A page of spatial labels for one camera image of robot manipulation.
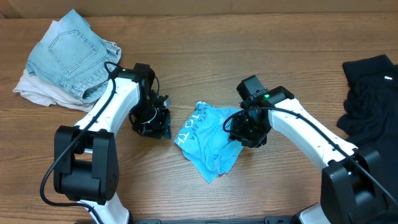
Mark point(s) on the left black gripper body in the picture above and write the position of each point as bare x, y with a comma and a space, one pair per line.
160, 121

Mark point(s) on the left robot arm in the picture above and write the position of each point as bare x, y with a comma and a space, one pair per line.
85, 167

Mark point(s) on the folded white cloth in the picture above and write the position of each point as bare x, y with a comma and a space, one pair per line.
40, 92

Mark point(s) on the light blue printed t-shirt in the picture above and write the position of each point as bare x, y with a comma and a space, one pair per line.
204, 142

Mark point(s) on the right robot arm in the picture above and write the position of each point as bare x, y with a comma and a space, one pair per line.
353, 181

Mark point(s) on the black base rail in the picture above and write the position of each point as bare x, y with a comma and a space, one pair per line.
211, 221

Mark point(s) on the black garment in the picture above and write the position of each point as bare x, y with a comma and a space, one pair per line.
371, 110

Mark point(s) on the folded light denim jeans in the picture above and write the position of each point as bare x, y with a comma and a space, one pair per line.
71, 56

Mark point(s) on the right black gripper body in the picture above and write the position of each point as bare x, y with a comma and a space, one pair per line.
244, 132

